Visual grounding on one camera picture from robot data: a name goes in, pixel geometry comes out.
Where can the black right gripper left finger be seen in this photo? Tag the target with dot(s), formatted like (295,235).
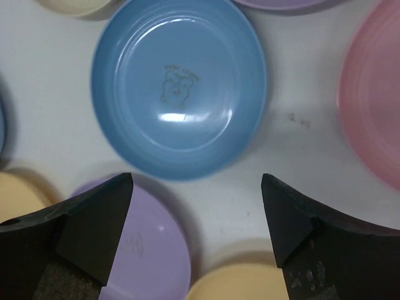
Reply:
(65,251)

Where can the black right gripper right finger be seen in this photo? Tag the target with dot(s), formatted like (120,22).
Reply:
(326,254)

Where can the purple plate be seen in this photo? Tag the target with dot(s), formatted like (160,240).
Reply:
(152,259)
(287,5)

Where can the orange plate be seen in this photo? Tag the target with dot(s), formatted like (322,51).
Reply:
(19,197)
(240,281)

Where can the blue plate with bear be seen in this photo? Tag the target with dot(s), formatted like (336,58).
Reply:
(179,87)

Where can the blue plate at left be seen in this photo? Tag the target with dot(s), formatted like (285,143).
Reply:
(2,128)

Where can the pink plate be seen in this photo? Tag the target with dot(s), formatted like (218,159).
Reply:
(368,93)

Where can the cream plate at back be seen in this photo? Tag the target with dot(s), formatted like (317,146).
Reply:
(75,8)

